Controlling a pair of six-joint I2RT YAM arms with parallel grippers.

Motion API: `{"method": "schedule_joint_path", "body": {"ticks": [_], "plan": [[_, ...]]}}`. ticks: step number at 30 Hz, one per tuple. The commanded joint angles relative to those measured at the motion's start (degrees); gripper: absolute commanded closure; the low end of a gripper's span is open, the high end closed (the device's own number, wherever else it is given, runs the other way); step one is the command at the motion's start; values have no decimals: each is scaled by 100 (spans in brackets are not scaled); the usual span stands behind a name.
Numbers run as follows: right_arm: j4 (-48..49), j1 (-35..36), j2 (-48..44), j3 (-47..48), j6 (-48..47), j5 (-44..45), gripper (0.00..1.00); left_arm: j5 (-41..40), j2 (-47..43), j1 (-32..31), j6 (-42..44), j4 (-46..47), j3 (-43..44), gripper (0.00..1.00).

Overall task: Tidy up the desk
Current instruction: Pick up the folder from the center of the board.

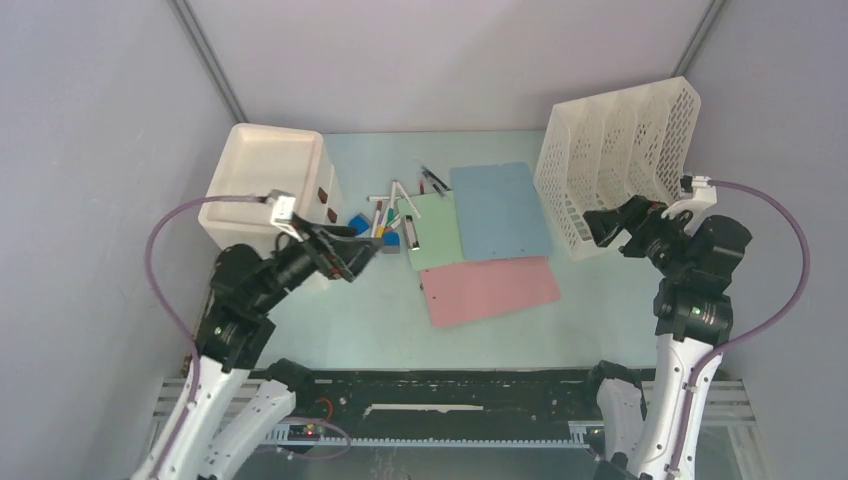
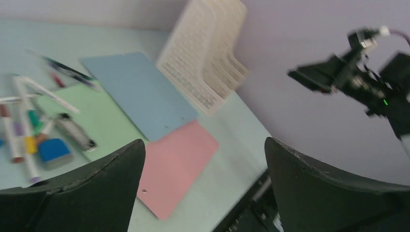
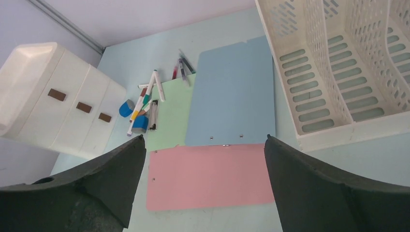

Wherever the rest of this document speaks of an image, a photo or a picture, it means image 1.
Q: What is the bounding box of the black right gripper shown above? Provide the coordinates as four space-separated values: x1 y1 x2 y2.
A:
582 193 692 277

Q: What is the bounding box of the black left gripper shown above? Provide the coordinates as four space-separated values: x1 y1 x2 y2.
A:
254 211 385 312

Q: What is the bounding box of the green clipboard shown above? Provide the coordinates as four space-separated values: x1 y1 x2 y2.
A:
397 191 465 271

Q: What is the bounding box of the pink clipboard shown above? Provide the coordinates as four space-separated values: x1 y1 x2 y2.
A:
420 257 561 328

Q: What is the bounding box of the blue clipboard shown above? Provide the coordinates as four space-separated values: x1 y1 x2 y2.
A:
450 162 554 262

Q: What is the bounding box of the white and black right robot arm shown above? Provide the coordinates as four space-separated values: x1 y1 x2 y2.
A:
581 196 752 479

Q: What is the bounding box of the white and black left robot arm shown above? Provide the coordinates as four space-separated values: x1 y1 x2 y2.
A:
133 220 383 479

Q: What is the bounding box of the blue eraser left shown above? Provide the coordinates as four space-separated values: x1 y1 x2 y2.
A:
348 213 372 237

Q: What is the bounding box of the blue eraser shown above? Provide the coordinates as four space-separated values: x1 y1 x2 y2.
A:
348 213 372 237
381 231 401 254

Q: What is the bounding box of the white marker yellow cap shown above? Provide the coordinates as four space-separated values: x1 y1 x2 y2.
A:
376 208 397 238

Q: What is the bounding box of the blue eraser right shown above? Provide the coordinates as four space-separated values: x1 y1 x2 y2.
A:
381 231 401 254

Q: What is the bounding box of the white marker brown cap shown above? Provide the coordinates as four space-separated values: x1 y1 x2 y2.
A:
370 200 383 238

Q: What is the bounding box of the white marker teal tip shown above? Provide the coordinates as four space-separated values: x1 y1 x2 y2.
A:
387 180 397 212

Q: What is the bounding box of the white chalk stick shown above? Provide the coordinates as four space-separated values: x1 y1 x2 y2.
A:
395 182 422 219

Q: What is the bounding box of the white perforated file organizer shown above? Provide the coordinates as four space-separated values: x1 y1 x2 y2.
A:
533 76 701 261

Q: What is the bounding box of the green transparent pen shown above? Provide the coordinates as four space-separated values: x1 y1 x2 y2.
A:
416 160 451 191

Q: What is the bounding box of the white drawer cabinet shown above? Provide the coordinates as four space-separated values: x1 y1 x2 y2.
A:
198 123 345 259

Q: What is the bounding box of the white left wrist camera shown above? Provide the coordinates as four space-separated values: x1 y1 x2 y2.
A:
266 189 297 229

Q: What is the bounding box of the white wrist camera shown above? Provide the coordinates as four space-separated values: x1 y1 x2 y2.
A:
662 174 717 235
266 189 297 229

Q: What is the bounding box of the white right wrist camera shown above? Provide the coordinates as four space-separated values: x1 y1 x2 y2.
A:
662 174 717 235

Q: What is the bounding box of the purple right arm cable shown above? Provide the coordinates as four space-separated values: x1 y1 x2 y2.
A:
667 178 812 475

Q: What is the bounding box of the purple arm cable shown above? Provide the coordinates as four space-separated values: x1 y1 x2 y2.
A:
667 178 812 475
144 193 272 478

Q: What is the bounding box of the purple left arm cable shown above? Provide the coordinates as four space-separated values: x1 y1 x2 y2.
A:
144 193 272 478

